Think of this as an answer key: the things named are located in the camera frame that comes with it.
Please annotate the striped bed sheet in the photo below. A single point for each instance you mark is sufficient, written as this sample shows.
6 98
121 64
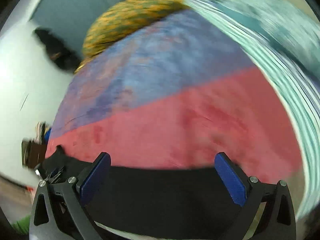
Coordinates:
298 94

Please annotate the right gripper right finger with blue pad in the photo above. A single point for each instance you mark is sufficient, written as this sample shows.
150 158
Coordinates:
278 218

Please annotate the yellow floral pillow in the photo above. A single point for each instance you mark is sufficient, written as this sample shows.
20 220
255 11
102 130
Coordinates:
123 19

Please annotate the pile of colourful clothes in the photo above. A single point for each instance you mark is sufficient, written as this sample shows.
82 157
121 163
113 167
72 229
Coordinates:
43 130

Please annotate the brown wooden nightstand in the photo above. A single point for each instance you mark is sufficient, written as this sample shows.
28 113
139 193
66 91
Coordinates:
33 153

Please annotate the teal patterned blanket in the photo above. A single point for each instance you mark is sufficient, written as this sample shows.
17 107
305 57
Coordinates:
287 28

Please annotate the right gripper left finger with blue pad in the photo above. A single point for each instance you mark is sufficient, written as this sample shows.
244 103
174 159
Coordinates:
58 209

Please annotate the black pants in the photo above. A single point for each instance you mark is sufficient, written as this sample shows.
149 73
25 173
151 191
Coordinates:
169 204

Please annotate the dark clothes hanging on wall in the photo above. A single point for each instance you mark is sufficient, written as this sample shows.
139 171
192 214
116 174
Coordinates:
63 57

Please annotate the colourful satin quilt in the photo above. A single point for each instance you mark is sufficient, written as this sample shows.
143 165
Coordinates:
173 95

